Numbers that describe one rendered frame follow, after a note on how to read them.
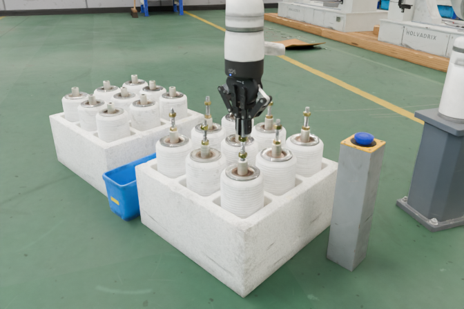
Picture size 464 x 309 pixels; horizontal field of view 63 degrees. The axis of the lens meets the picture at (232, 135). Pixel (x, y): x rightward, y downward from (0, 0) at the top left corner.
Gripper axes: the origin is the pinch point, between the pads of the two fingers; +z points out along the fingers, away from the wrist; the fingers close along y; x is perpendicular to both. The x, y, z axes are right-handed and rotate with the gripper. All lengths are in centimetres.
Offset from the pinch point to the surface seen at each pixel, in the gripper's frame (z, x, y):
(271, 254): 29.2, 1.3, 7.6
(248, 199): 14.6, -2.5, 4.0
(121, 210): 32.6, -10.8, -36.0
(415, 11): 2, 287, -72
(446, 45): 20, 248, -33
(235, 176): 10.5, -2.9, 0.4
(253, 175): 10.5, 0.1, 2.8
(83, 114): 13, -5, -64
